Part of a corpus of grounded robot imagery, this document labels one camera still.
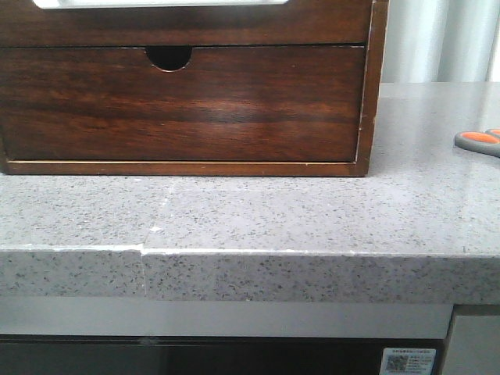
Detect white drawer handle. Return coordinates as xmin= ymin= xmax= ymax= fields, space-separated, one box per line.
xmin=34 ymin=0 xmax=288 ymax=9

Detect wooden drawer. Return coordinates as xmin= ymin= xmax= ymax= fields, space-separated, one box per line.
xmin=1 ymin=45 xmax=365 ymax=162
xmin=1 ymin=1 xmax=372 ymax=48

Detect dark wooden drawer cabinet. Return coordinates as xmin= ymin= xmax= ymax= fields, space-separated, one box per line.
xmin=1 ymin=1 xmax=388 ymax=177

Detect grey orange scissors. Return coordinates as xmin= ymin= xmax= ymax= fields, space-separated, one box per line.
xmin=454 ymin=129 xmax=500 ymax=158

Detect white QR code sticker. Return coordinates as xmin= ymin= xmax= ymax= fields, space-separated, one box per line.
xmin=379 ymin=348 xmax=437 ymax=375

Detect dark under-counter appliance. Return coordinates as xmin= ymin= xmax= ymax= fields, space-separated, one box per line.
xmin=1 ymin=335 xmax=445 ymax=374

